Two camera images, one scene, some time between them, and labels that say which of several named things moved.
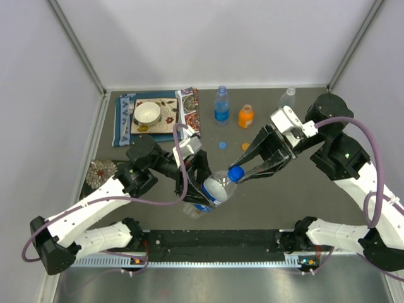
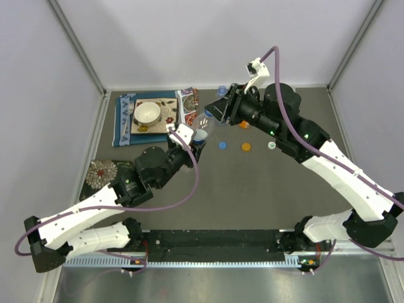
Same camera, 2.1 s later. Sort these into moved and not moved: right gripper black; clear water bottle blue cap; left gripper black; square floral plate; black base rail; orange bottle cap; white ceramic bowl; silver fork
Moved: right gripper black; left gripper black; clear water bottle blue cap
Not moved: orange bottle cap; white ceramic bowl; square floral plate; black base rail; silver fork
